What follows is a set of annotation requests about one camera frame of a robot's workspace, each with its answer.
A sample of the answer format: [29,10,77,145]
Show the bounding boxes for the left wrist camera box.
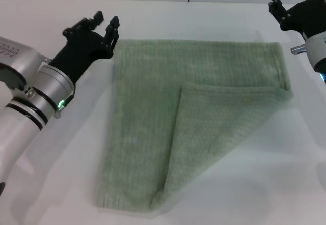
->
[0,36,43,91]

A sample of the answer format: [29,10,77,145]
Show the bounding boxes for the right arm connector cable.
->
[290,45,308,57]

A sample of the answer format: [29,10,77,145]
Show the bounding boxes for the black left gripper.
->
[47,11,121,83]

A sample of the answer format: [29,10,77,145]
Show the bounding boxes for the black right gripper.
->
[268,0,326,41]

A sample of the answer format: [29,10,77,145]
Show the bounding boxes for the arm connector cable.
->
[290,45,308,57]
[54,94,75,119]

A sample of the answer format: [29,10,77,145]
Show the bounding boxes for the green terry towel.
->
[95,39,295,208]

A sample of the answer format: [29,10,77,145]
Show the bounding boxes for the left arm connector cable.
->
[54,94,75,119]

